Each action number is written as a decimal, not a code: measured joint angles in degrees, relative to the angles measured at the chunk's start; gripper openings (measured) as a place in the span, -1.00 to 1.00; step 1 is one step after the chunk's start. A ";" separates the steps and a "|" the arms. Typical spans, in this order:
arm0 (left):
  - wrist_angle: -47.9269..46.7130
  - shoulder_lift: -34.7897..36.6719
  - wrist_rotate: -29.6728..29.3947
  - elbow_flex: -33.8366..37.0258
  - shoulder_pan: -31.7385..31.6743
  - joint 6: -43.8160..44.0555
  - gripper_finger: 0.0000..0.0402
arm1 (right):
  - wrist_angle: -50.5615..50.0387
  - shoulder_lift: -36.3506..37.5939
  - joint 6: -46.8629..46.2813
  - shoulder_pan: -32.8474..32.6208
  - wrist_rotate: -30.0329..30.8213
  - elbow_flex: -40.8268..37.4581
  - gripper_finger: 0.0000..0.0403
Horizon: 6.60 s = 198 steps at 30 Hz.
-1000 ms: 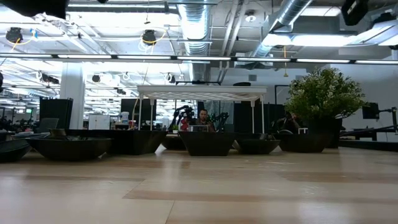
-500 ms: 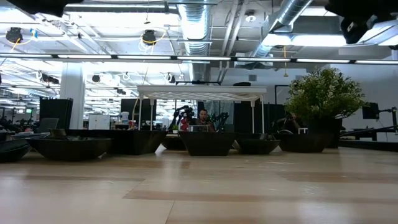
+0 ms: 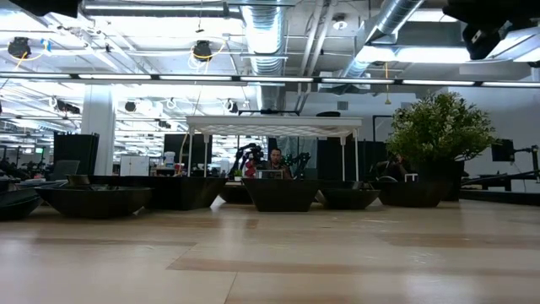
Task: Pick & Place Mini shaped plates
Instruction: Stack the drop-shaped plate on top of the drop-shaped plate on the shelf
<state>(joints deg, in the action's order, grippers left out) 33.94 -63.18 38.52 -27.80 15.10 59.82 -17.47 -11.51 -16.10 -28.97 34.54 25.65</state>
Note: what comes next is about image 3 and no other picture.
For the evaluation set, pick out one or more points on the green potted plant black pot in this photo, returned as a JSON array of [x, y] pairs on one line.
[[439, 126]]

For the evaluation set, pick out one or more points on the person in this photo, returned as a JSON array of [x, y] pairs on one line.
[[396, 166], [276, 160]]

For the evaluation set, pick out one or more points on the black partition panel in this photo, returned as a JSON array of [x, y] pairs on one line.
[[76, 154]]

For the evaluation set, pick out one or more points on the black background robot arm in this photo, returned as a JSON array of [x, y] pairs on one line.
[[301, 162], [246, 152]]

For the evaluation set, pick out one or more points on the white cabinet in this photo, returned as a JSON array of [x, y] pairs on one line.
[[134, 165]]

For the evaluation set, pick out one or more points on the grey domed object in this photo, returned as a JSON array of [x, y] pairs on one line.
[[388, 178]]

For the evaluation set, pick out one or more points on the black ceiling device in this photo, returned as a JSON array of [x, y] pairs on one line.
[[202, 50], [231, 106], [131, 106], [19, 47]]

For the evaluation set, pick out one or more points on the large dark bowl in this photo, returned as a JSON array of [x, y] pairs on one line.
[[190, 192]]

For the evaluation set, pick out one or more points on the silver spiral ceiling duct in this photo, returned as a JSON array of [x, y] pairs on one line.
[[396, 17], [266, 72]]

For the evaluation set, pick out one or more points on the black monitor panel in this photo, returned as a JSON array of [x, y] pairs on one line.
[[187, 148]]

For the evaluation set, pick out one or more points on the red object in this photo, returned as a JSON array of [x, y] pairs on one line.
[[250, 169]]

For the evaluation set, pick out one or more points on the grey chair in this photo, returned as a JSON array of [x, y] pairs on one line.
[[65, 169]]

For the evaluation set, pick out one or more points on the black box on stand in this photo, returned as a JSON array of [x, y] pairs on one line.
[[502, 150]]

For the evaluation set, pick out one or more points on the yellow hanging pendant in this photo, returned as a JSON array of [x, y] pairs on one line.
[[387, 84]]

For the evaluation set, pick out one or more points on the black teardrop mini plate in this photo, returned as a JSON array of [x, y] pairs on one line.
[[328, 114], [17, 204]]

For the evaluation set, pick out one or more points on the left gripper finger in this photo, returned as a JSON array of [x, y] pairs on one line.
[[46, 6]]

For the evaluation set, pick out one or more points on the grey laptop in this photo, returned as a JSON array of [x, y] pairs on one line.
[[270, 174]]

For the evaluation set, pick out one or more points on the black aluminium table frame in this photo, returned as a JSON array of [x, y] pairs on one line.
[[498, 197]]

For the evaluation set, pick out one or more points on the white ceiling sensor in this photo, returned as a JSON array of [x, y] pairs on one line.
[[339, 23]]

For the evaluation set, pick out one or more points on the black curtain panel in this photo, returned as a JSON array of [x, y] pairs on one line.
[[327, 160]]

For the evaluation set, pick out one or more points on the linear ceiling light strip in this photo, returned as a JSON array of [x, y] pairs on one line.
[[270, 79]]

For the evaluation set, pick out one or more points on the small green potted plant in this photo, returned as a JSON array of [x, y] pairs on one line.
[[239, 173]]

